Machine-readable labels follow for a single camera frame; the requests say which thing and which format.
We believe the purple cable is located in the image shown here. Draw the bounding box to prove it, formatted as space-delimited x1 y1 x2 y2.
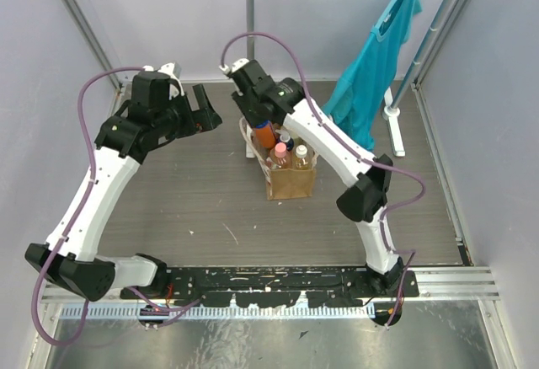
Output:
29 65 200 347
218 32 427 329

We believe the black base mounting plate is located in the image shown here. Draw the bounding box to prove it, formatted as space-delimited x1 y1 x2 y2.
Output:
120 265 419 308

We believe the aluminium frame rail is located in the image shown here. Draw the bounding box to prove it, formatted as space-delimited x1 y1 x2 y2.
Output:
43 265 500 320

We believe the white metal clothes rack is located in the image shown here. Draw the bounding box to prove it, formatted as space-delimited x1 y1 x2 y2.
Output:
246 0 456 158

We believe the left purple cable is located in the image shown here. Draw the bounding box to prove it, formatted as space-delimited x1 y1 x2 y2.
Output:
29 65 200 347

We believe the amber bottle white cap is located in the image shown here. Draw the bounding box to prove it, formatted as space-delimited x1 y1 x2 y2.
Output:
294 145 311 170

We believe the brown canvas tote bag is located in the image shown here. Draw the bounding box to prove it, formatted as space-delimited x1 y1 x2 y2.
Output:
238 116 318 201

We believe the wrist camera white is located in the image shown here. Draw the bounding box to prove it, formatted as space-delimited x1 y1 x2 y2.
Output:
219 58 249 78
143 62 184 99

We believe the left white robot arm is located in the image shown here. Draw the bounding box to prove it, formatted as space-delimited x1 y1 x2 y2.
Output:
24 67 222 302

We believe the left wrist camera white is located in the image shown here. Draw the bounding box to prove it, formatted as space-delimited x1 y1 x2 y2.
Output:
143 62 184 99

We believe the orange bottle blue cap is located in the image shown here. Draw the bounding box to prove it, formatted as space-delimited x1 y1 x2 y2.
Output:
253 120 277 150

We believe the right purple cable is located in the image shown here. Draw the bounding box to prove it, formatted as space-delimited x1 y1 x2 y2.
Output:
218 32 427 329

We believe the blue pump bottle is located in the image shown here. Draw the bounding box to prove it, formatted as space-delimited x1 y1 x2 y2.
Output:
278 130 294 152

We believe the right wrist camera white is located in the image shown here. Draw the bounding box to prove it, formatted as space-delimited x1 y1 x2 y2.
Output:
219 58 249 78

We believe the teal t-shirt on hanger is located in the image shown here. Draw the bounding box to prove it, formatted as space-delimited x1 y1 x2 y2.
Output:
323 0 422 151

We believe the pink cap clear bottle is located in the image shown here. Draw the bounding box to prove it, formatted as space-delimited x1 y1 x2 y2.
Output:
269 142 291 170

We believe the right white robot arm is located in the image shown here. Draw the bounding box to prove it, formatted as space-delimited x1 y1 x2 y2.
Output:
226 58 404 297

